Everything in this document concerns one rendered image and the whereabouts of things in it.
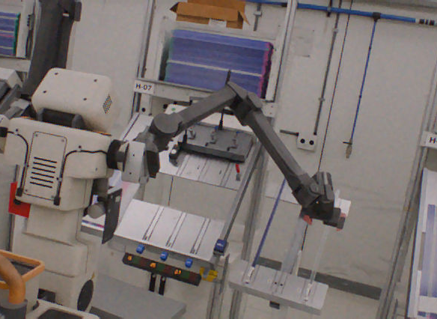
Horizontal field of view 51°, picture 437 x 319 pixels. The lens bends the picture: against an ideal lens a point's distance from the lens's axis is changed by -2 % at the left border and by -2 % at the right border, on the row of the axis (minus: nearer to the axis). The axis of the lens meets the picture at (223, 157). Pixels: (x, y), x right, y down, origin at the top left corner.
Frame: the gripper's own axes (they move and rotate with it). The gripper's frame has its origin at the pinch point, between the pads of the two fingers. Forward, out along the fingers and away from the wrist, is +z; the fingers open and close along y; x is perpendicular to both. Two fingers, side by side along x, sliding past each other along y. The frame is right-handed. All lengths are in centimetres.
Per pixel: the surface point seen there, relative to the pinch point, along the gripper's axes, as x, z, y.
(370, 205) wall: -122, 160, -13
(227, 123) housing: -50, 12, 59
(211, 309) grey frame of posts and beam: 32, 34, 38
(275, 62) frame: -72, -10, 40
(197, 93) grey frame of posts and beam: -60, 5, 78
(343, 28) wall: -211, 67, 33
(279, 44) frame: -78, -16, 40
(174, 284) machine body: 18, 59, 67
